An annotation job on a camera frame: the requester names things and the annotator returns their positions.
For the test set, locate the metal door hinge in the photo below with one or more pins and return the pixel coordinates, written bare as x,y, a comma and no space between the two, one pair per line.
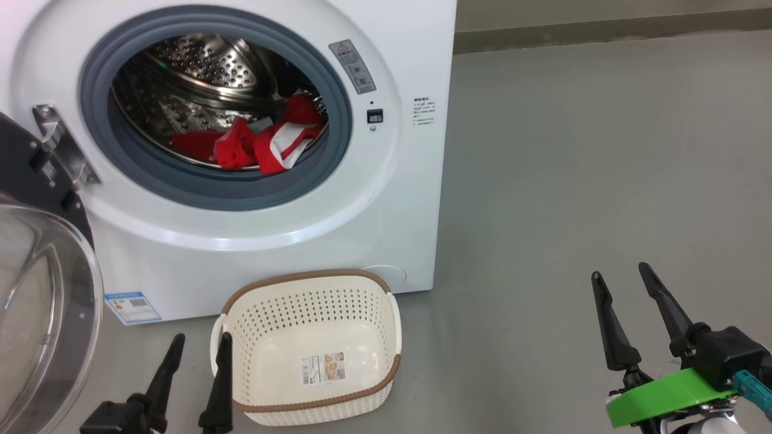
60,144

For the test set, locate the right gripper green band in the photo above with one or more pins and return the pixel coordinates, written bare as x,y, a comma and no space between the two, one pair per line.
663,398

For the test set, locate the round black glass washer door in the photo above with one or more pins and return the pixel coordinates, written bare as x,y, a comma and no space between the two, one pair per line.
36,313

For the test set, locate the cream perforated laundry basket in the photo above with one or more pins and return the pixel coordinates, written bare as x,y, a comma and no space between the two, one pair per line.
277,337

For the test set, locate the red and white garment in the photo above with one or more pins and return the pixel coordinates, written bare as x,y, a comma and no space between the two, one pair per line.
241,147

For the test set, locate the white front-load washing machine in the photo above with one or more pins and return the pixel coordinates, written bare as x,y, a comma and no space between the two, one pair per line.
392,199

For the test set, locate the grey warning label sticker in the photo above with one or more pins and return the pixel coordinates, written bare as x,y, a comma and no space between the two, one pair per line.
353,66

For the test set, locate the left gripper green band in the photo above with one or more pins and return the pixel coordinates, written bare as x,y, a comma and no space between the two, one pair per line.
120,419

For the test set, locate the blue energy label sticker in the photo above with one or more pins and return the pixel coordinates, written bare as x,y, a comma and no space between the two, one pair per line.
134,307

